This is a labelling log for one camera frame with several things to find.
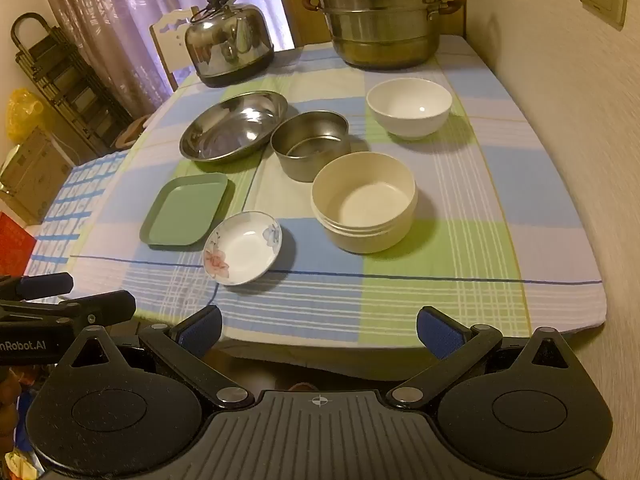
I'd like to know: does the stainless steel kettle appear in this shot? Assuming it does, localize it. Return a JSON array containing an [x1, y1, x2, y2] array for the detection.
[[184, 0, 276, 88]]

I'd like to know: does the green rectangular plate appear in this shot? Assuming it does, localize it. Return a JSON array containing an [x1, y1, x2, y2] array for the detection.
[[139, 172, 236, 250]]

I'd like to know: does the deep stainless steel bowl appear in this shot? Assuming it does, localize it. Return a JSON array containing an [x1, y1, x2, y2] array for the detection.
[[270, 111, 351, 183]]

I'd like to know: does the tan wooden object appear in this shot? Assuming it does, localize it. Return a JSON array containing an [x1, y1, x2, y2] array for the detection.
[[117, 115, 151, 148]]

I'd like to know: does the cream plastic bowl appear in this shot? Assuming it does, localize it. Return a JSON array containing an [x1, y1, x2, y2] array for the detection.
[[310, 152, 418, 254]]

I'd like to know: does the white wooden chair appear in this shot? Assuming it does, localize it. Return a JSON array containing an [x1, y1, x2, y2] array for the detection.
[[149, 6, 201, 92]]

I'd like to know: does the white ceramic bowl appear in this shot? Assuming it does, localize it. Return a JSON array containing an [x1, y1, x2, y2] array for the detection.
[[366, 78, 453, 141]]

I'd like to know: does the stainless steel steamer pot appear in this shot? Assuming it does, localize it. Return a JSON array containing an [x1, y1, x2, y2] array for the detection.
[[297, 0, 468, 71]]

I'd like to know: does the shallow stainless steel plate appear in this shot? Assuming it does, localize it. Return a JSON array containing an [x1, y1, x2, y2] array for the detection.
[[179, 91, 289, 163]]

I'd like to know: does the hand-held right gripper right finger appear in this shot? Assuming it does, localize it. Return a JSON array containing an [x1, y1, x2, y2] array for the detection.
[[385, 305, 582, 411]]

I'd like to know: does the floral white dish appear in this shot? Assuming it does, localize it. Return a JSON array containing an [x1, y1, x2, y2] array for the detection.
[[202, 211, 284, 287]]

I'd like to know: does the dark folding rack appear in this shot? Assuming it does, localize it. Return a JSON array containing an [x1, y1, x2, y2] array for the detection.
[[11, 12, 136, 158]]

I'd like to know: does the cardboard box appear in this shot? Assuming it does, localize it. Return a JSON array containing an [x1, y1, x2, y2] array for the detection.
[[0, 127, 73, 226]]

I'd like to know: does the blue checkered cloth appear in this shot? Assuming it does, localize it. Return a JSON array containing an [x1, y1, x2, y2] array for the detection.
[[25, 150, 131, 281]]

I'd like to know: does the purple curtain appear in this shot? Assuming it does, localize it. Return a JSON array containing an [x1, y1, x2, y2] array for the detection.
[[32, 0, 293, 116]]

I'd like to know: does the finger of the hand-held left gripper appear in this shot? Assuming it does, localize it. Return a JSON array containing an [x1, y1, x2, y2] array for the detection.
[[0, 272, 74, 306], [0, 290, 137, 333]]

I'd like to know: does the yellow plastic bag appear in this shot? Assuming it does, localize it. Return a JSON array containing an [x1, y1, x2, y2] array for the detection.
[[5, 88, 45, 142]]

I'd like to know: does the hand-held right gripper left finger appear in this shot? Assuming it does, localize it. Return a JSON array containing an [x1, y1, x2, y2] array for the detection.
[[57, 305, 253, 409]]

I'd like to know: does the red box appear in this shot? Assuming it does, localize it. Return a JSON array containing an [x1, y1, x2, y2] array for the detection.
[[0, 211, 38, 278]]

